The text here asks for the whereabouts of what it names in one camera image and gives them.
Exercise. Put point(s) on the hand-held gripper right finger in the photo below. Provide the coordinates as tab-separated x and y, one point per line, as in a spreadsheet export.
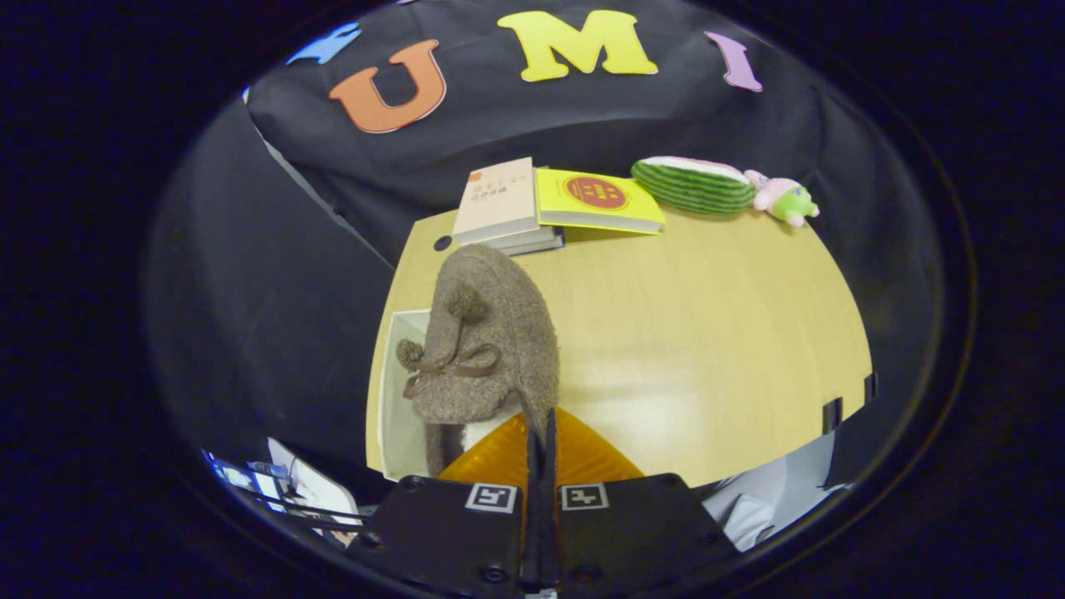
641	532

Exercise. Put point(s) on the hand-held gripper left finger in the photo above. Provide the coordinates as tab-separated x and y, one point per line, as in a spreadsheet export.
449	532

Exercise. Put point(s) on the pale green fabric storage box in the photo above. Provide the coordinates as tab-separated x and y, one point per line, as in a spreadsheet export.
403	433

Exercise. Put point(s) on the brown fuzzy shoe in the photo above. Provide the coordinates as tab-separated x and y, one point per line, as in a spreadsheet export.
507	324

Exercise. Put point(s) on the white paper sheet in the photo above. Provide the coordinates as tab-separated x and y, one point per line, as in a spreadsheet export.
320	491

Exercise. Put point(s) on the white cloth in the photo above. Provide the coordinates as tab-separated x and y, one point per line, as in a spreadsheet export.
774	499

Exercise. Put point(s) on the blue printed packet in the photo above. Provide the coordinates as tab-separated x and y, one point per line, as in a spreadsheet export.
237	478

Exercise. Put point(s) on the blue-grey stacked book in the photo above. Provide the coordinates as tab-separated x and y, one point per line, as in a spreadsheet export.
545	247

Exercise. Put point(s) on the white stacked book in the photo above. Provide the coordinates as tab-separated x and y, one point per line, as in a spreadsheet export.
532	237

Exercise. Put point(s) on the black backdrop cloth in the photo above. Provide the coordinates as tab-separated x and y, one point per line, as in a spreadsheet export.
250	291

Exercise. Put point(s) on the yellow book with red label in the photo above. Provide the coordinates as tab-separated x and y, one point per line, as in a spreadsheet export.
599	200

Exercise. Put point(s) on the beige cover book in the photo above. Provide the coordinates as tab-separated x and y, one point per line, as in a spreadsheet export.
499	200

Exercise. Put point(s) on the watermelon slice plush pillow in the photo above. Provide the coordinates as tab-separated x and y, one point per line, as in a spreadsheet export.
695	187

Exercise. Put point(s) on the pink and green plush toy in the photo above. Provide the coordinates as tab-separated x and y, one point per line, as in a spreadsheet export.
786	200

